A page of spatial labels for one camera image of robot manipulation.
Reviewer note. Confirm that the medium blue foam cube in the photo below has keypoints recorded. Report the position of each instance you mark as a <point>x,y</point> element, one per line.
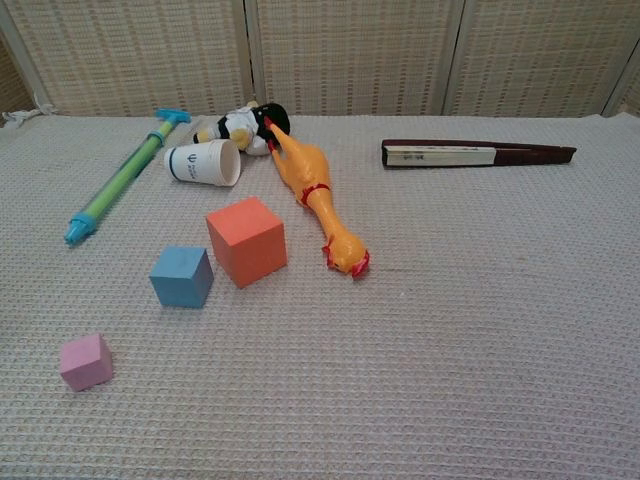
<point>180,280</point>

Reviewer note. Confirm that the small pink foam cube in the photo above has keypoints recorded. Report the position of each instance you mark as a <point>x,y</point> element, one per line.
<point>85,362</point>

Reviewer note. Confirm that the large orange foam cube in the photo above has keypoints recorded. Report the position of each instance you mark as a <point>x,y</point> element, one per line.
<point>250,245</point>

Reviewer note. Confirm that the yellow rubber chicken toy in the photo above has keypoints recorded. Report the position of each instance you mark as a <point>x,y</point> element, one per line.
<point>305,165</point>

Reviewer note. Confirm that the white paper cup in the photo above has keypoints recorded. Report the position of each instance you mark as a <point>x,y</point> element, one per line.
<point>200,162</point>

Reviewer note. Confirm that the black white plush doll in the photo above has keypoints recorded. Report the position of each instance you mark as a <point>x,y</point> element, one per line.
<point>235,122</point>

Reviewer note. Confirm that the folded dark red fan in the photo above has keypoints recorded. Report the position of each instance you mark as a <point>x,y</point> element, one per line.
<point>440,156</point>

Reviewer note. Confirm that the beige woven tablecloth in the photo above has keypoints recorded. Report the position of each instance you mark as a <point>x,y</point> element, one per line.
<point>450,325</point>

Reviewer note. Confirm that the woven bamboo screen panel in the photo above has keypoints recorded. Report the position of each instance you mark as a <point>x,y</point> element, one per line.
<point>12,80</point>
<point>355,55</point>
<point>140,55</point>
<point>540,55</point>
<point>627,95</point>

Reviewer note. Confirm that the green blue water squirter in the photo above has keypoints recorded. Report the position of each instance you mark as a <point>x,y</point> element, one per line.
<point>125,172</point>

